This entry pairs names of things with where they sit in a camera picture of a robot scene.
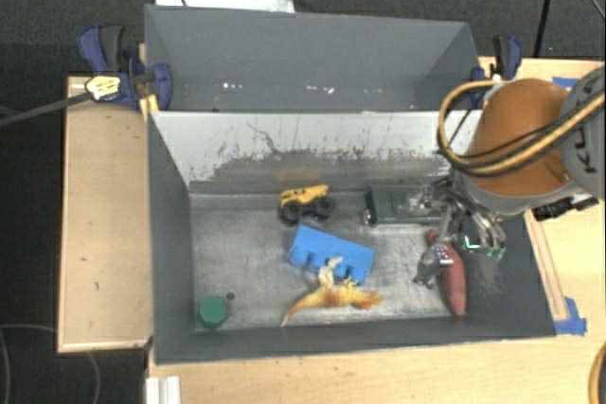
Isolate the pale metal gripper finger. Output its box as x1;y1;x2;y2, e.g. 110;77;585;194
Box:
414;244;455;290

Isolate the red-brown flat block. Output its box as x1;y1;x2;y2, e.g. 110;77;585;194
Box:
424;228;469;319

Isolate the yellow toy dinosaur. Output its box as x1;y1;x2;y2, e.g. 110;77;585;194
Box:
279;255;384;328

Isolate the blue toy building block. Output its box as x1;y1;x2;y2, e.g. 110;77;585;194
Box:
287;223;377;288

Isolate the yellow toy truck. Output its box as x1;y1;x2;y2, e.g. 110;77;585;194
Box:
276;184;335;226

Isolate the grey metal bin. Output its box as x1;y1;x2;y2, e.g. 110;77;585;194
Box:
143;3;558;365

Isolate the green cylinder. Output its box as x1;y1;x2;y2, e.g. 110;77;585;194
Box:
195;295;229;331

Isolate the pale wood board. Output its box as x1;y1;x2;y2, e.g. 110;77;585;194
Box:
56;74;155;354

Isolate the black cylinder on white bracket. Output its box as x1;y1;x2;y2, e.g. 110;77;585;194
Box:
531;195;600;222

